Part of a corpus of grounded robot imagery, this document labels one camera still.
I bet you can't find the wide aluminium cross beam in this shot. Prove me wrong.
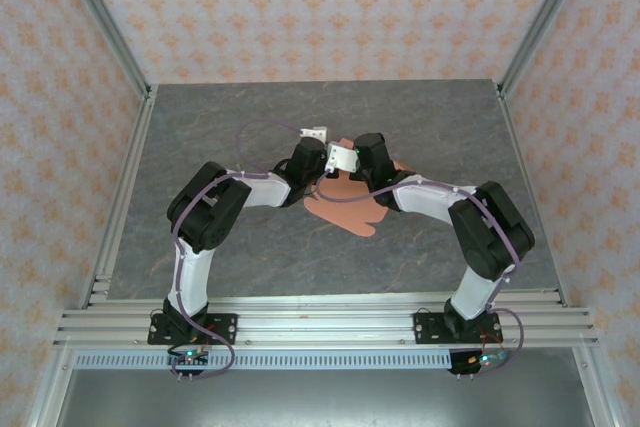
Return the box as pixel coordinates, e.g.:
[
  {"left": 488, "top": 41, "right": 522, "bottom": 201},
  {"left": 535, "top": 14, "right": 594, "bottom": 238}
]
[{"left": 52, "top": 289, "right": 600, "bottom": 348}]

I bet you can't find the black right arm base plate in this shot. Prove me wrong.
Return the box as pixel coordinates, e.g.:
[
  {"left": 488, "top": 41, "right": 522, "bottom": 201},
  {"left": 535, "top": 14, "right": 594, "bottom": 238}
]
[{"left": 413, "top": 311, "right": 501, "bottom": 347}]

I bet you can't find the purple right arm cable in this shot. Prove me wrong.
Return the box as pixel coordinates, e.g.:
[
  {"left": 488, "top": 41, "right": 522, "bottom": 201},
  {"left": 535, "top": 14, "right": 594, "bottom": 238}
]
[{"left": 317, "top": 169, "right": 525, "bottom": 378}]

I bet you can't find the grey slotted cable duct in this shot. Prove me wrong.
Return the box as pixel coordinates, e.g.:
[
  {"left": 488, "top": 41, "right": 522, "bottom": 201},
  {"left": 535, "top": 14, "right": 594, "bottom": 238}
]
[{"left": 73, "top": 351, "right": 454, "bottom": 371}]

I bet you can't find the long aluminium frame post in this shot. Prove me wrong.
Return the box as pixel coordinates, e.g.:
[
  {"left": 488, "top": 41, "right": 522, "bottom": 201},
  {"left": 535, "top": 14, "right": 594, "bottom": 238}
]
[
  {"left": 52, "top": 0, "right": 154, "bottom": 98},
  {"left": 497, "top": 0, "right": 599, "bottom": 98}
]

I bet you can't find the aluminium table side rail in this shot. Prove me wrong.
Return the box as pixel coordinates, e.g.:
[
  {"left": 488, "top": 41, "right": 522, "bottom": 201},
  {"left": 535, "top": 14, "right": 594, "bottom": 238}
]
[
  {"left": 497, "top": 81, "right": 569, "bottom": 308},
  {"left": 79, "top": 84, "right": 159, "bottom": 308}
]

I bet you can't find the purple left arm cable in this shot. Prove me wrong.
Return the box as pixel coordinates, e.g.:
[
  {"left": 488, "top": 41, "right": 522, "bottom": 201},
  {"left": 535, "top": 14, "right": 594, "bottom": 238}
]
[{"left": 169, "top": 119, "right": 306, "bottom": 380}]

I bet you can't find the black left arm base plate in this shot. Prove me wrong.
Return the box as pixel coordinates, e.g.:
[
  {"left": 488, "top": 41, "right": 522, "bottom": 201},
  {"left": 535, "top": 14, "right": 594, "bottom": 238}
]
[{"left": 147, "top": 313, "right": 239, "bottom": 346}]

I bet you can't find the short aluminium frame post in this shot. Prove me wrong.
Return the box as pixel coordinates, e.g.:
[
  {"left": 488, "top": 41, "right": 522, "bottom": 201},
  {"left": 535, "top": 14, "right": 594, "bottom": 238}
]
[
  {"left": 27, "top": 346, "right": 76, "bottom": 427},
  {"left": 572, "top": 346, "right": 626, "bottom": 427}
]

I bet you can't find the grey metal panel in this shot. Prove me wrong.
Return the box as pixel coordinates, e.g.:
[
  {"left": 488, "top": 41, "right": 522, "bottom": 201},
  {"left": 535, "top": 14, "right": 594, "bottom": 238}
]
[{"left": 49, "top": 369, "right": 596, "bottom": 427}]

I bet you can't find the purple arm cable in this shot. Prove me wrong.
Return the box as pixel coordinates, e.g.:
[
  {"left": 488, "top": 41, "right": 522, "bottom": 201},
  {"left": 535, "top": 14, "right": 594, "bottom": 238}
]
[
  {"left": 317, "top": 169, "right": 525, "bottom": 378},
  {"left": 169, "top": 119, "right": 306, "bottom": 380}
]

